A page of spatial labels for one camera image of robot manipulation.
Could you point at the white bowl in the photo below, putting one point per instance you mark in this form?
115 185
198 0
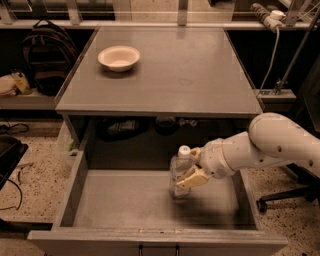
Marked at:
119 58

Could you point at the white power strip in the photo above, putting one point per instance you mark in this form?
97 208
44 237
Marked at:
270 19

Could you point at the black drawer handle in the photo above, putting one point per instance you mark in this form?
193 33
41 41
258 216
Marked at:
158 251

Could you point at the white cap on shelf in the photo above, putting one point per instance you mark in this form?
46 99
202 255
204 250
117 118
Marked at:
7 86

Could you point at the clear plastic tea bottle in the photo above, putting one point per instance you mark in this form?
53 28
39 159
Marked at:
179 165

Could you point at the black office chair base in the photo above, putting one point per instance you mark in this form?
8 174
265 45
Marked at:
310 189

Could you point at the grey cabinet with top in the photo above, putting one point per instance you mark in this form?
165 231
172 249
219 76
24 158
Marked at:
182 72

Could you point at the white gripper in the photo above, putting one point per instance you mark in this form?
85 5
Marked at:
212 160

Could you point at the dark backpack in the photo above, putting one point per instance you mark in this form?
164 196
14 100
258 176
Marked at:
50 54

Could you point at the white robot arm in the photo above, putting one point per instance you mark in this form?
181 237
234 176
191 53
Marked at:
272 140

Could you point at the black object at left edge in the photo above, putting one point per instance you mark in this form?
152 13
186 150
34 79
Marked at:
11 152

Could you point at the open grey top drawer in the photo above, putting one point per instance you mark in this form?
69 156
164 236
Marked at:
108 212

